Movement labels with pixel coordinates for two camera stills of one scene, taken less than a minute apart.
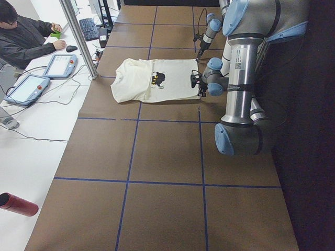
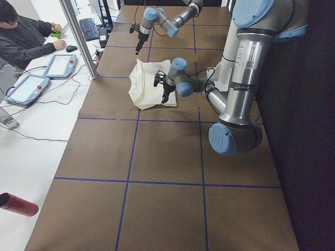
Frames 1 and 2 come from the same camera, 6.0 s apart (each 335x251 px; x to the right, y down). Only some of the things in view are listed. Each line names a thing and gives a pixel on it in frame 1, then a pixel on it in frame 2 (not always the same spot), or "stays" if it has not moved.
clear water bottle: [10, 122] stays
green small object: [57, 34] stays
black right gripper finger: [200, 54] to [139, 46]
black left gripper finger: [202, 91] to [166, 94]
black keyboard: [89, 27] stays
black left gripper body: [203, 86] to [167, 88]
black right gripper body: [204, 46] to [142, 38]
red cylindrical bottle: [11, 203] stays
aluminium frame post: [74, 25] stays
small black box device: [102, 37] stays
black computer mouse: [71, 48] stays
